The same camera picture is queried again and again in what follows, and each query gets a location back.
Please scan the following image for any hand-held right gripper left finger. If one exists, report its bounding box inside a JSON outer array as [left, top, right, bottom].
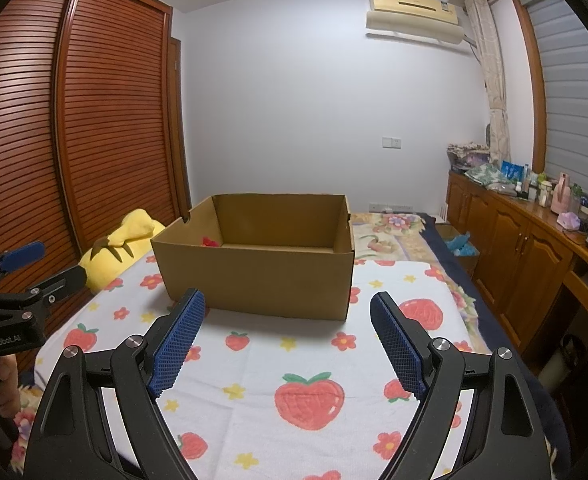
[[24, 287, 206, 480]]

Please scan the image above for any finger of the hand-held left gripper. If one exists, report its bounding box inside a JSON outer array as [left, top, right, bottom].
[[0, 241, 46, 287], [0, 265, 89, 312]]

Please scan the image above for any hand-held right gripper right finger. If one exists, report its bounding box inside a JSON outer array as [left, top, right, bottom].
[[370, 291, 549, 480]]

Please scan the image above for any brown cardboard box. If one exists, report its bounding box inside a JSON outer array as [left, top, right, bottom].
[[150, 192, 356, 322]]

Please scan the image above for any yellow plush toy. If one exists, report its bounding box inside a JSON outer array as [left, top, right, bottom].
[[78, 208, 167, 292]]

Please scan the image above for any floral bedsheet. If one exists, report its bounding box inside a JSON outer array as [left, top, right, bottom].
[[349, 211, 480, 322]]

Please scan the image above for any teal plastic bag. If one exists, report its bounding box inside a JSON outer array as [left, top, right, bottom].
[[446, 231, 480, 259]]

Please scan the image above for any wooden sideboard cabinet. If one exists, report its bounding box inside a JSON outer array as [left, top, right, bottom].
[[446, 170, 588, 357]]

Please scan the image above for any white waste bin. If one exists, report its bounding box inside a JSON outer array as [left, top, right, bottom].
[[543, 334, 586, 392]]

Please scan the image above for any brown louvered wooden wardrobe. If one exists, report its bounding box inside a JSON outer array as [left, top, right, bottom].
[[0, 0, 193, 313]]

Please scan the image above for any green printed cloth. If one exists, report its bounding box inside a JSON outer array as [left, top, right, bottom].
[[466, 162, 505, 184]]

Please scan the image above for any stack of folded cloths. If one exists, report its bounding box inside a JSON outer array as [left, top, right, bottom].
[[446, 142, 490, 171]]

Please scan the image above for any pink bottle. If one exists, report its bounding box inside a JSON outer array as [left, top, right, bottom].
[[550, 172, 572, 214]]

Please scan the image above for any patterned beige curtain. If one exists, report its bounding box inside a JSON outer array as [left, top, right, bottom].
[[463, 0, 512, 162]]

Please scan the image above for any grey window blind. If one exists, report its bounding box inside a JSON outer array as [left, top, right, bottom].
[[516, 0, 588, 222]]

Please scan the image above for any beige wall air conditioner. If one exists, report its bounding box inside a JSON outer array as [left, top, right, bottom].
[[365, 0, 467, 45]]

